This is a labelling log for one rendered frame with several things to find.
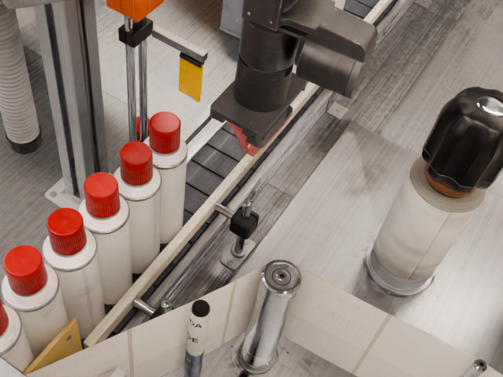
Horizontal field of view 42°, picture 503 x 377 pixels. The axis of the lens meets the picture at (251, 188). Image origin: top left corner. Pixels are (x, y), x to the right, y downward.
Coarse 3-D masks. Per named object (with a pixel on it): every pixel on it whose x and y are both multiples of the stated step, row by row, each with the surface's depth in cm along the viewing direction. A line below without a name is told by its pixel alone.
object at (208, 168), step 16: (352, 0) 120; (368, 0) 121; (224, 128) 97; (288, 128) 99; (208, 144) 95; (224, 144) 95; (272, 144) 96; (192, 160) 93; (208, 160) 93; (224, 160) 93; (240, 160) 94; (192, 176) 91; (208, 176) 91; (224, 176) 91; (192, 192) 89; (208, 192) 89; (192, 208) 87; (208, 224) 87; (192, 240) 84; (176, 256) 83; (128, 320) 77; (112, 336) 75
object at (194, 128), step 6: (204, 114) 87; (198, 120) 86; (204, 120) 86; (192, 126) 85; (198, 126) 86; (186, 132) 85; (192, 132) 85; (198, 132) 86; (186, 138) 84; (192, 138) 86
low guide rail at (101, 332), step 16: (384, 0) 116; (368, 16) 112; (304, 96) 98; (256, 160) 91; (240, 176) 88; (224, 192) 85; (208, 208) 83; (192, 224) 82; (176, 240) 80; (160, 256) 78; (144, 272) 77; (160, 272) 79; (144, 288) 76; (128, 304) 74; (112, 320) 73; (96, 336) 71
